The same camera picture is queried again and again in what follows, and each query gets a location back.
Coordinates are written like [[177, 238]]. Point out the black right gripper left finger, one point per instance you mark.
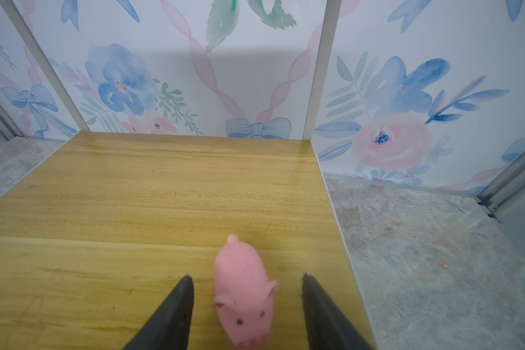
[[169, 326]]

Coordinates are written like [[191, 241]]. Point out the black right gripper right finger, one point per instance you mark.
[[326, 326]]

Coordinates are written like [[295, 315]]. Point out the pink toy pig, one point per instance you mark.
[[243, 294]]

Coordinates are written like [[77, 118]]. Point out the white frame wooden shelf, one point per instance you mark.
[[94, 239]]

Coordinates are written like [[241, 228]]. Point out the aluminium corner post right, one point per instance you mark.
[[507, 190]]

